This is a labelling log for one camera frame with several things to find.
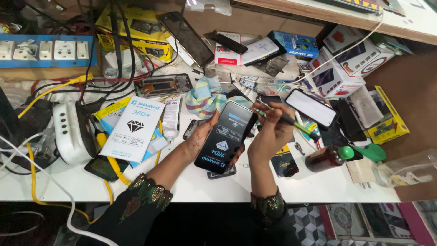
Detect person's right hand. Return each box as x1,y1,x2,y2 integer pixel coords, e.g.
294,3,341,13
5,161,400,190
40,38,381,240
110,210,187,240
247,102,296,165

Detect person's left hand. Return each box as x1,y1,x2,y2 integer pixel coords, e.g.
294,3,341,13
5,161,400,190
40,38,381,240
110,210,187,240
183,110,255,168

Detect green handled tool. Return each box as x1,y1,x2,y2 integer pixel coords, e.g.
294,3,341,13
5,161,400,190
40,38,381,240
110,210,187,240
256,100,321,143

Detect black smartphone with screen protector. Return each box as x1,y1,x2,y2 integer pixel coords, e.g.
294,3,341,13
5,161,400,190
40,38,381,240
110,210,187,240
194,100,259,175

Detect small black phone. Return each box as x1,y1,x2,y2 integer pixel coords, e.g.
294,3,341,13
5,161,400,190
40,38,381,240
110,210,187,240
256,95,285,110

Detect smartphone with white screen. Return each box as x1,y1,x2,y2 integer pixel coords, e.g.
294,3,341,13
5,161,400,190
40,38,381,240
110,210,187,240
285,88,340,131

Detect black packet yellow label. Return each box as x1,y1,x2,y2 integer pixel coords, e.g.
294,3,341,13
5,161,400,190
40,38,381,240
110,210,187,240
270,145,300,178

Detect white purple phone box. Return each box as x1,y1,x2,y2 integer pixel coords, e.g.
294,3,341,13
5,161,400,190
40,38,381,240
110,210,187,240
308,46,366,100

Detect brown bottle green cap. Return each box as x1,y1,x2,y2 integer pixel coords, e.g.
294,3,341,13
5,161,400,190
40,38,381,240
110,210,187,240
305,145,356,173

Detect blue earphone box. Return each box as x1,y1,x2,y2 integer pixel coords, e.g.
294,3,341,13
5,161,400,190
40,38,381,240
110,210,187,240
267,30,320,59

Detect black phone screen panel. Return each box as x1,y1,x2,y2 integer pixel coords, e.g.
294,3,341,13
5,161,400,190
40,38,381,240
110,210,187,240
329,99,368,143

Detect checkered pastel cloth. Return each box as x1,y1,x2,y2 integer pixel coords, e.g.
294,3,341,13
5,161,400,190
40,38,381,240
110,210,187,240
185,76,254,120

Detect red white packet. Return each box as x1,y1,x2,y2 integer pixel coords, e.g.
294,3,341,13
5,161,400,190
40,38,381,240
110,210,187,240
214,31,242,66

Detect black oblong device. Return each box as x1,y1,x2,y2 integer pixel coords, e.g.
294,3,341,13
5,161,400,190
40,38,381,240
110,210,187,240
212,31,249,55

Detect grey phone back cover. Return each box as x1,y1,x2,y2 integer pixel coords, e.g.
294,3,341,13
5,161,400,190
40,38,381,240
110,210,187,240
206,165,237,180

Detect white red phone box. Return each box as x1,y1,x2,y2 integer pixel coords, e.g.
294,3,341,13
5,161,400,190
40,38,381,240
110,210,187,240
322,24,396,78

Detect beige card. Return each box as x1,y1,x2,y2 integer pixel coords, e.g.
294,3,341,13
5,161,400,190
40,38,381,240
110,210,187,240
346,159,377,184

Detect green plastic bottle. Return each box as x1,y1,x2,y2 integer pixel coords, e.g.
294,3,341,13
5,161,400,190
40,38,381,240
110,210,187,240
353,143,387,163

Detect white glue tube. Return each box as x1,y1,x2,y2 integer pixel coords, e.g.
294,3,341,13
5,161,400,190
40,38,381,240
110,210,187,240
161,96,182,143

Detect wooden shelf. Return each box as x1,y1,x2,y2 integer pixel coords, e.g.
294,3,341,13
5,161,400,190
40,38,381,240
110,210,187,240
230,0,437,46

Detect yellow black parts box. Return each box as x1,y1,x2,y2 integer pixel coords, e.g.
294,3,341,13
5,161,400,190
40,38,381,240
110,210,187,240
366,85,410,145

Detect large black smartphone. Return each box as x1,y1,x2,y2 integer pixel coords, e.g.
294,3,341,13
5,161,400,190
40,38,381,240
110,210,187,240
157,11,215,69

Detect clear tape roll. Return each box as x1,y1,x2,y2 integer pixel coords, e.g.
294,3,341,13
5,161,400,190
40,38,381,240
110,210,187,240
371,163,397,188

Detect clear plastic bag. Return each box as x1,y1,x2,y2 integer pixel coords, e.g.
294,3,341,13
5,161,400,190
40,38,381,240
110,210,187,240
186,0,233,16

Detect white diamond print protector packet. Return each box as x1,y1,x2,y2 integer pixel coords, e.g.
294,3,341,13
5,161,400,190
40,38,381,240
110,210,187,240
99,96,166,164

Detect clear plastic box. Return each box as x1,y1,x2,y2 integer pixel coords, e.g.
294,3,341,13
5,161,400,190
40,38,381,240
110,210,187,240
385,148,437,203

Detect white charger adapter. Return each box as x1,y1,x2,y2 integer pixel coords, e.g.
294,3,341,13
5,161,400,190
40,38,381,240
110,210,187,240
102,49,145,78

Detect yellow cardboard box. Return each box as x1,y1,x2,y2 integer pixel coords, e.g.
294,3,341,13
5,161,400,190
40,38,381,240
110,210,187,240
95,3,175,63

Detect blue white protector packet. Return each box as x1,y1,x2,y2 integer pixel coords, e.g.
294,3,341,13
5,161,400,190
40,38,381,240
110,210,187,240
94,97,170,169

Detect dark green screen panel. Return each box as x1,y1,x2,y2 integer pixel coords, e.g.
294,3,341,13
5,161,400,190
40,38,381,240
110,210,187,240
84,155,130,182

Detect white round heater device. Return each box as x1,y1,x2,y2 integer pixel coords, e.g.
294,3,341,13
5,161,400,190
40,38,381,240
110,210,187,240
52,100,98,167

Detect grey power plug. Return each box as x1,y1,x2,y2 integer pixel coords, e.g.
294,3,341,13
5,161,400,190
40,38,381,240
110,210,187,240
32,128,60,168

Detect blue power strip white sockets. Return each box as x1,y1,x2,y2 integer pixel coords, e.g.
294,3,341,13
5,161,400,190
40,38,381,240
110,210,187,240
0,33,98,69

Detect thin white cable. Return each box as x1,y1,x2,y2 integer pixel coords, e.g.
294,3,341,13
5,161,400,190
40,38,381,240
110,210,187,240
239,10,385,89

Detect small black phone frame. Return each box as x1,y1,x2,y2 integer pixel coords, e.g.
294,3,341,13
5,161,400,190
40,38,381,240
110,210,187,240
182,118,207,141

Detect bare phone frame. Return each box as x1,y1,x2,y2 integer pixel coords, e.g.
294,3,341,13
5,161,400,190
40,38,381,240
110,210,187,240
133,73,194,99

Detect bundle of black red cables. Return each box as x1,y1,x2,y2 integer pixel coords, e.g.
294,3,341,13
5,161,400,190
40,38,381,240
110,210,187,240
31,0,186,103

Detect yellow coiled cable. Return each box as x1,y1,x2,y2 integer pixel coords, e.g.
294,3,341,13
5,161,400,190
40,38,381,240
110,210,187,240
95,131,133,187

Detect thick white cable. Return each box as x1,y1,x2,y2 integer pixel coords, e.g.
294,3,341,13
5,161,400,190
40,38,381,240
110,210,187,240
0,131,121,246

